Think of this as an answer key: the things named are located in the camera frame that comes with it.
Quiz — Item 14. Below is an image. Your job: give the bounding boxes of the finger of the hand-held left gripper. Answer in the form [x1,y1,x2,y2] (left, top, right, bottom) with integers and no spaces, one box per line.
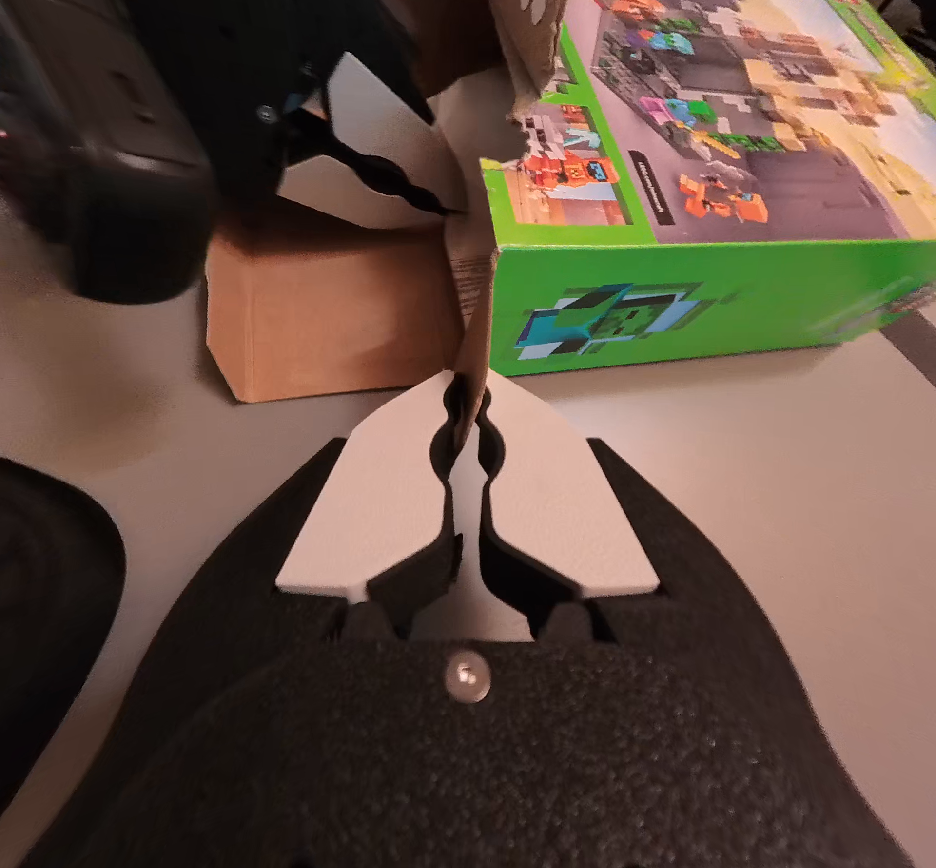
[274,150,458,231]
[322,51,470,214]

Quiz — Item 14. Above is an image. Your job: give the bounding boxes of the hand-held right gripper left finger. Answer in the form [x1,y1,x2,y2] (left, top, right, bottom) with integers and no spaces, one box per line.
[275,369,467,641]

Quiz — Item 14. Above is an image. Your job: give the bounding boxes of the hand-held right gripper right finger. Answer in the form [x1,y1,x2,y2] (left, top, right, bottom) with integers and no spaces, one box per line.
[477,371,662,638]

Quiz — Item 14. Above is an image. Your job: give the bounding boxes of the green toy set box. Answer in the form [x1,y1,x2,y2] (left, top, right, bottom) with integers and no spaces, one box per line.
[205,0,936,461]

